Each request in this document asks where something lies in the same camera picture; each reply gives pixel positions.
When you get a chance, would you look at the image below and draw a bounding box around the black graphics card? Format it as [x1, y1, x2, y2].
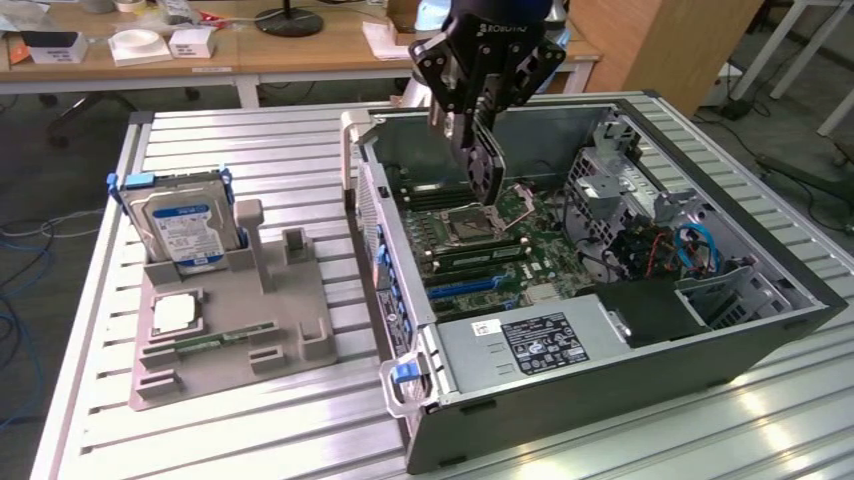
[429, 92, 509, 207]

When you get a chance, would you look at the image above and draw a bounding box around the blue expansion slot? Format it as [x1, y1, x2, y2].
[426, 272, 506, 301]

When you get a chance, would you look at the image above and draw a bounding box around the CPU socket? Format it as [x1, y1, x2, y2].
[444, 204, 502, 246]

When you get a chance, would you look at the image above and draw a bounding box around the black floor stand base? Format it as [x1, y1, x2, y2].
[757, 152, 854, 201]

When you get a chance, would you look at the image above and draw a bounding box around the silver CPU chip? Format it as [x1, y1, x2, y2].
[151, 294, 201, 334]

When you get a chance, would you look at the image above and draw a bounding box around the wooden desk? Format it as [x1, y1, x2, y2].
[0, 0, 602, 96]

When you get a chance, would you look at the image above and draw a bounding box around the brown cardboard box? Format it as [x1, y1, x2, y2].
[386, 0, 424, 46]

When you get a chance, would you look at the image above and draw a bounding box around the white power box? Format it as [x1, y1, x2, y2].
[706, 64, 744, 109]

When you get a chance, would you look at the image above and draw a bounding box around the blue data wire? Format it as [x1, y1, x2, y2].
[673, 224, 722, 274]

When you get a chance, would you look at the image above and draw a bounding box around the black lamp base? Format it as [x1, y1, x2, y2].
[255, 0, 326, 37]

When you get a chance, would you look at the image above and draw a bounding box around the open black PC case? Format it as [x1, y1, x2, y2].
[340, 97, 851, 475]

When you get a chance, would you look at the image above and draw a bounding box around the green motherboard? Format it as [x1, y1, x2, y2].
[393, 177, 602, 321]

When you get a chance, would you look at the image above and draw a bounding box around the silver disk bay cage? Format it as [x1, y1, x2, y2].
[564, 144, 669, 246]

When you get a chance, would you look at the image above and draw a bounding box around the white paper stack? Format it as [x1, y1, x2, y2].
[362, 19, 417, 61]

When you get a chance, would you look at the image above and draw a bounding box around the hard disk in blue caddy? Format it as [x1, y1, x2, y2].
[106, 169, 235, 276]

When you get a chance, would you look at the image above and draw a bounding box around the grey printed parts rack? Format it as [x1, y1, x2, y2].
[126, 199, 340, 412]

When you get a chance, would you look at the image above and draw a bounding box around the grey power supply unit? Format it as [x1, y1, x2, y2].
[426, 294, 633, 394]

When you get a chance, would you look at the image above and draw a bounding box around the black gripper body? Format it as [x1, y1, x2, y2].
[444, 0, 553, 81]

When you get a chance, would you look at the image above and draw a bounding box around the green RAM stick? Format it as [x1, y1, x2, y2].
[174, 327, 269, 354]

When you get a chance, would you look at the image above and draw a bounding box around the white box with black lid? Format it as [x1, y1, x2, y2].
[19, 30, 93, 65]

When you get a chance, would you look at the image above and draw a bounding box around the small white labelled box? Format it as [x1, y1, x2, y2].
[166, 27, 219, 60]

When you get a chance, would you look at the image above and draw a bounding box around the wooden cabinet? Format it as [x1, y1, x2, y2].
[566, 0, 767, 116]

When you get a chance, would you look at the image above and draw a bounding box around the metal socket cover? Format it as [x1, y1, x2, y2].
[497, 182, 540, 221]

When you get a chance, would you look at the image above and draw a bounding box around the white round holder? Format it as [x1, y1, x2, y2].
[106, 28, 174, 67]

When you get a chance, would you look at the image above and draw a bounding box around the grey disk bay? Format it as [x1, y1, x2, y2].
[673, 264, 800, 331]

